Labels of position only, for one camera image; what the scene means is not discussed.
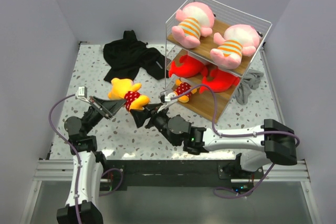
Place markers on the pink striped plush doll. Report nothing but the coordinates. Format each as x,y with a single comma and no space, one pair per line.
237,41
196,20

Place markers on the orange bear plush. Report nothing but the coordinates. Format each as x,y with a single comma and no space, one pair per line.
126,89
181,87

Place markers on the red whale plush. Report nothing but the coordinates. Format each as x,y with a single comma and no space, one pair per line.
218,80

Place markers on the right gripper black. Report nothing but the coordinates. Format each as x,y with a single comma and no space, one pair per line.
140,116

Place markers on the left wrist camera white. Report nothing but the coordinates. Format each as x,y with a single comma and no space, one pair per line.
81,94

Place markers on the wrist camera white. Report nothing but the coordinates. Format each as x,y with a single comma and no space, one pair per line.
167,99
81,94

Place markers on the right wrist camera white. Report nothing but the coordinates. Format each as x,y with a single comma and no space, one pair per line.
167,99

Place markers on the white wire wooden shelf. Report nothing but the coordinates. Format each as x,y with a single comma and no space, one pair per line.
203,104

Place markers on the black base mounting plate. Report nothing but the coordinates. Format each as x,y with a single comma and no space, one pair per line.
175,173

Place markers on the black cloth garment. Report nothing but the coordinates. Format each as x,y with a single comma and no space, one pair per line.
127,55

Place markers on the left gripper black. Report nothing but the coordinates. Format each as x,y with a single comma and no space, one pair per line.
109,107

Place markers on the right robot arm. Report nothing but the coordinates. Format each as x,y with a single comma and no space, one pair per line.
271,142

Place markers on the red shark plush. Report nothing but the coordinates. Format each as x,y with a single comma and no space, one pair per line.
189,67

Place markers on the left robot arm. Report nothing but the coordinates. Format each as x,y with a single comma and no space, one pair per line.
89,164

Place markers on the grey crumpled cloth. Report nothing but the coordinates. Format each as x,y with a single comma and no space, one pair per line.
250,81

